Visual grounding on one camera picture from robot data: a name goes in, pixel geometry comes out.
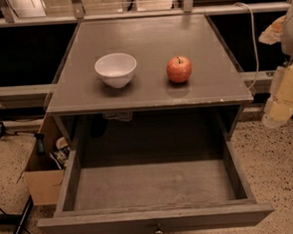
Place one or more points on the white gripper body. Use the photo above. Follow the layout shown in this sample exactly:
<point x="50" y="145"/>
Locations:
<point x="292" y="34"/>

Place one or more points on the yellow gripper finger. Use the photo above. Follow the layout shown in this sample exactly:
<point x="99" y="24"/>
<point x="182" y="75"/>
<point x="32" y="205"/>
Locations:
<point x="272" y="34"/>
<point x="279" y="106"/>

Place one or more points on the red apple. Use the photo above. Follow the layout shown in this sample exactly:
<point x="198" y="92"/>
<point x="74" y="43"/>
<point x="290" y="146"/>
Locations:
<point x="179" y="69"/>

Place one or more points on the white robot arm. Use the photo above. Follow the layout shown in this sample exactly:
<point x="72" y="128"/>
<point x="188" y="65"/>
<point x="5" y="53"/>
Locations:
<point x="292" y="10"/>

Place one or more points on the open top drawer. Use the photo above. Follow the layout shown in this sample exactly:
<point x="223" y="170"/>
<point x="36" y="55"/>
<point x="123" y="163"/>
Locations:
<point x="210" y="192"/>

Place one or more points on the metal drawer knob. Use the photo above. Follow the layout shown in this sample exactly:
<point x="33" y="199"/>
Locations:
<point x="158" y="230"/>

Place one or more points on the grey wooden cabinet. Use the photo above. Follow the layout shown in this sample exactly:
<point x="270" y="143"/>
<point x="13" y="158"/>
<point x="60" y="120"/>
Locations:
<point x="151" y="112"/>

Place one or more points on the white ceramic bowl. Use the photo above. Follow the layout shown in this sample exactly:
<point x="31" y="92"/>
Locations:
<point x="116" y="70"/>

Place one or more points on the snack bag in box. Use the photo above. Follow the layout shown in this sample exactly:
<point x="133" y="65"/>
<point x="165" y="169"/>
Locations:
<point x="61" y="154"/>

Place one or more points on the dark spray bottle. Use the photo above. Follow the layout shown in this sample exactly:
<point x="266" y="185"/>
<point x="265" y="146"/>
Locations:
<point x="40" y="149"/>

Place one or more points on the cardboard box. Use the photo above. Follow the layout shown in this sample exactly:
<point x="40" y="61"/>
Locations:
<point x="42" y="175"/>

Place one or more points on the black floor stand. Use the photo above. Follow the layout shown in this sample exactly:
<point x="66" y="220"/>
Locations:
<point x="18" y="221"/>

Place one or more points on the metal frame rail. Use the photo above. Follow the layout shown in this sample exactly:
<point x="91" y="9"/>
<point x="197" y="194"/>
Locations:
<point x="207" y="10"/>

